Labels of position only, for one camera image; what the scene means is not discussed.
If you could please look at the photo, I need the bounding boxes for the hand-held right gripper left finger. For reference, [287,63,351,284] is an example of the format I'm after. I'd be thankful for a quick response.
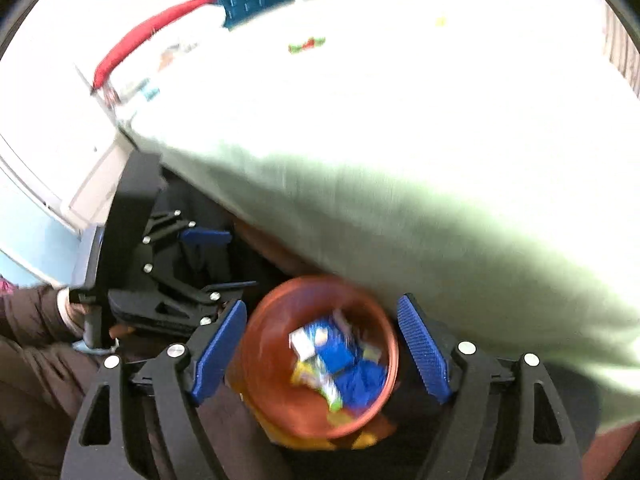
[60,299,248,480]

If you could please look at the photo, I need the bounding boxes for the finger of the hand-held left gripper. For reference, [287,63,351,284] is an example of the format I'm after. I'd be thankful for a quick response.
[106,280,259,337]
[141,210,236,262]

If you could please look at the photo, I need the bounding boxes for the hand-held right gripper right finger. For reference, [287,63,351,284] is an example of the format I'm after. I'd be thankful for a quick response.
[396,292,583,480]

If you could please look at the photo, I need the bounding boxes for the red plastic bin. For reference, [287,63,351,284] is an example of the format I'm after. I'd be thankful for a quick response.
[239,275,401,452]

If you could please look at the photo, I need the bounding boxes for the blue carton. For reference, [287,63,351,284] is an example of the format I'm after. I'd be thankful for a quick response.
[315,319,389,411]

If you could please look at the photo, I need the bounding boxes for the person's left forearm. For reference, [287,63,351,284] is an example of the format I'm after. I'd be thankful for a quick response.
[0,282,67,347]

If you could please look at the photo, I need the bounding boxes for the person's left hand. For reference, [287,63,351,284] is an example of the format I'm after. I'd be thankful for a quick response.
[56,286,89,339]

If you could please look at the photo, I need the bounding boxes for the white bedside cabinet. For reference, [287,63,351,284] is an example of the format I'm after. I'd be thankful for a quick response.
[0,125,133,272]

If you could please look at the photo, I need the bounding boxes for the floral white pillow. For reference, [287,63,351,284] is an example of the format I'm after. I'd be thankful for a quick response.
[106,40,201,113]

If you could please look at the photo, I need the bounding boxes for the red pillow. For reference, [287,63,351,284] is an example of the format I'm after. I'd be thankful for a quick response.
[92,0,221,92]

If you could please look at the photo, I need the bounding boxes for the red green plastic toy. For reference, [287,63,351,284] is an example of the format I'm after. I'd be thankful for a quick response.
[287,36,327,54]

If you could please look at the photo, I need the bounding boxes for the floral beige curtain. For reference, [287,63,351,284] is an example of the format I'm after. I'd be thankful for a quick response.
[602,4,640,97]

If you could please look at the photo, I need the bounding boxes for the dark wooden bed frame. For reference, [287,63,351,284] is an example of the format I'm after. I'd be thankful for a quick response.
[227,217,326,283]

